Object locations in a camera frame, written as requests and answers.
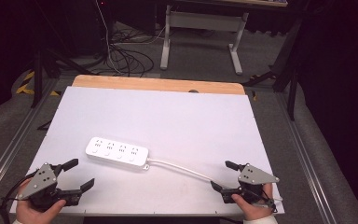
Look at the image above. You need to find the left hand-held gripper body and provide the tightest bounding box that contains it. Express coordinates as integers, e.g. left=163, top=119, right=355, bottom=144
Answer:
left=17, top=162, right=82, bottom=211

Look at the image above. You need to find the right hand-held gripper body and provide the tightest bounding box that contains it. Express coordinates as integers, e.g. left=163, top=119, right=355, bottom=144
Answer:
left=222, top=163, right=280, bottom=210

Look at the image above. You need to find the white power strip cable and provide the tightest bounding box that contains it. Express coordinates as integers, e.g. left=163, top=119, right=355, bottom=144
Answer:
left=146, top=158, right=231, bottom=190

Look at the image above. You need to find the white power strip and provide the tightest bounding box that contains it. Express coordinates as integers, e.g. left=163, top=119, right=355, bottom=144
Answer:
left=85, top=136, right=150, bottom=171

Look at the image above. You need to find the person's left hand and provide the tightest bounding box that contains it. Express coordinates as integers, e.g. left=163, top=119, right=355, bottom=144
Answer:
left=15, top=179, right=67, bottom=224

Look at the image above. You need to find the person's right hand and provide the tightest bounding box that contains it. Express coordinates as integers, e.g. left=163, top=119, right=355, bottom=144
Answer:
left=231, top=183, right=276, bottom=222

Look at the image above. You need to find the white board sheet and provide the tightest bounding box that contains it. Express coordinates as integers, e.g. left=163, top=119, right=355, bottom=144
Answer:
left=9, top=86, right=285, bottom=217

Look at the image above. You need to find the yellow black floor tape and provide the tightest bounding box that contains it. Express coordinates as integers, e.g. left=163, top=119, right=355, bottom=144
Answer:
left=15, top=70, right=62, bottom=97

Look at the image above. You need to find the black metal stand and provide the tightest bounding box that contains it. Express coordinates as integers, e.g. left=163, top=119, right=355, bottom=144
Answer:
left=241, top=12, right=304, bottom=121
left=31, top=0, right=98, bottom=109

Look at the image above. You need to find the wooden table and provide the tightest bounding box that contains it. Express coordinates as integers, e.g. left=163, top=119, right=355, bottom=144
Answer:
left=72, top=74, right=246, bottom=96

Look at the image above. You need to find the black computer case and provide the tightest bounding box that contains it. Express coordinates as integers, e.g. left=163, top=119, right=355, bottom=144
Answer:
left=68, top=0, right=115, bottom=59

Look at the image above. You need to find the wooden desk top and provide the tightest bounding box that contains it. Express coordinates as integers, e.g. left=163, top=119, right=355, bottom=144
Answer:
left=171, top=0, right=289, bottom=8

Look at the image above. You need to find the thin gripper cable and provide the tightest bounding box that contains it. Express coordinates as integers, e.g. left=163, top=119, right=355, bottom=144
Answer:
left=260, top=186, right=284, bottom=215

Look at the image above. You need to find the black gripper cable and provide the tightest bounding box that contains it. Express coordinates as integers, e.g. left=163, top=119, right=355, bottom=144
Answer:
left=0, top=170, right=40, bottom=224

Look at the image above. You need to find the aluminium floor rail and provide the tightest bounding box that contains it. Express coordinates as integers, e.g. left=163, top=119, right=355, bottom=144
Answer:
left=274, top=92, right=335, bottom=224
left=0, top=78, right=60, bottom=200

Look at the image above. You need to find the black floor cables bundle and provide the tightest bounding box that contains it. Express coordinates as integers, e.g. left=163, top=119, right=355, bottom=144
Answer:
left=104, top=29, right=156, bottom=77

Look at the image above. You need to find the white floor cable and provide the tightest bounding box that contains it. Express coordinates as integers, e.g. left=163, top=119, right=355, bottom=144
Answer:
left=94, top=0, right=166, bottom=75

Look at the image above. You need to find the white metal desk frame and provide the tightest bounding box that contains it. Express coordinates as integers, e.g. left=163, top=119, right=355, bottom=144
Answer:
left=159, top=4, right=250, bottom=77

